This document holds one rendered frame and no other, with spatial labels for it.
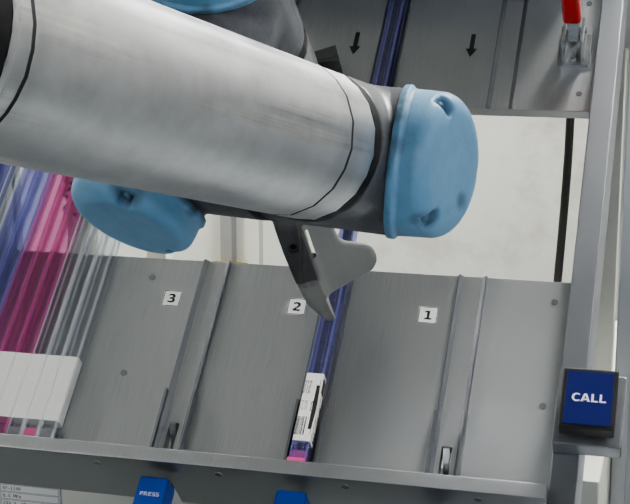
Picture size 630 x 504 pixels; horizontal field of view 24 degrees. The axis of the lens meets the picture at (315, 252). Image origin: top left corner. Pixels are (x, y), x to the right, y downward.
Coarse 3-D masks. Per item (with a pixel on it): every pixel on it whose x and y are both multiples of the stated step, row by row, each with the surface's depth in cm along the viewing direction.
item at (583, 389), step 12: (576, 372) 107; (588, 372) 107; (576, 384) 107; (588, 384) 107; (600, 384) 106; (612, 384) 106; (576, 396) 106; (588, 396) 106; (600, 396) 106; (612, 396) 106; (564, 408) 106; (576, 408) 106; (588, 408) 105; (600, 408) 105; (564, 420) 105; (576, 420) 105; (588, 420) 105; (600, 420) 105
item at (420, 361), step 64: (128, 320) 123; (192, 320) 122; (256, 320) 121; (384, 320) 118; (448, 320) 117; (512, 320) 116; (128, 384) 119; (192, 384) 118; (256, 384) 117; (384, 384) 115; (448, 384) 114; (512, 384) 113; (192, 448) 115; (256, 448) 114; (320, 448) 112; (384, 448) 112; (512, 448) 110
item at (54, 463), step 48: (0, 480) 121; (48, 480) 119; (96, 480) 117; (192, 480) 114; (240, 480) 112; (288, 480) 110; (336, 480) 109; (384, 480) 108; (432, 480) 107; (480, 480) 106
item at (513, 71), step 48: (336, 0) 140; (384, 0) 139; (432, 0) 138; (480, 0) 137; (528, 0) 136; (336, 48) 137; (432, 48) 135; (480, 48) 134; (528, 48) 133; (480, 96) 130; (528, 96) 129; (576, 96) 128
